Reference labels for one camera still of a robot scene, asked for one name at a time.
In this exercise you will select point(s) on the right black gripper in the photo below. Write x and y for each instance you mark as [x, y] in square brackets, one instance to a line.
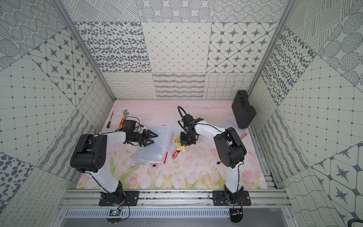
[184, 142]

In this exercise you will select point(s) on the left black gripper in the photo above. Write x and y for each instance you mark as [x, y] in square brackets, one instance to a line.
[144, 137]

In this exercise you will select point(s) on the yellow microfiber cloth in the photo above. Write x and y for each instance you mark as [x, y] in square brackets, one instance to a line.
[179, 146]

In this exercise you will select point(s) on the clear mesh bag red zipper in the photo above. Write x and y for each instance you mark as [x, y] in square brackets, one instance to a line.
[235, 127]

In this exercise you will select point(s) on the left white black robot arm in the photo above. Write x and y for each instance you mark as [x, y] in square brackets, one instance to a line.
[89, 156]

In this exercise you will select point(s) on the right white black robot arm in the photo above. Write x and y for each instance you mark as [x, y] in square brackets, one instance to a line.
[233, 177]

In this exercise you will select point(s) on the dark slim screwdriver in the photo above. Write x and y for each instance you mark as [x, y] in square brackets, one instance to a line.
[110, 120]

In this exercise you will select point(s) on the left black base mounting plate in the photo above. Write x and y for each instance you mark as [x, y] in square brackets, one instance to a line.
[130, 197]

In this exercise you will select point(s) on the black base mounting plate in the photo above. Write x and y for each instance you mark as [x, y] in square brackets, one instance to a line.
[130, 197]
[224, 198]

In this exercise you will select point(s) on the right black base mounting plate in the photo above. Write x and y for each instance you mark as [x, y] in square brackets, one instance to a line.
[224, 198]

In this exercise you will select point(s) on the orange handled adjustable wrench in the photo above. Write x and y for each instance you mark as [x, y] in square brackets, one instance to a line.
[125, 114]

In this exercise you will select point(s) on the aluminium mounting rail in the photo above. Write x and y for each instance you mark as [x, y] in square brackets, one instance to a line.
[252, 198]

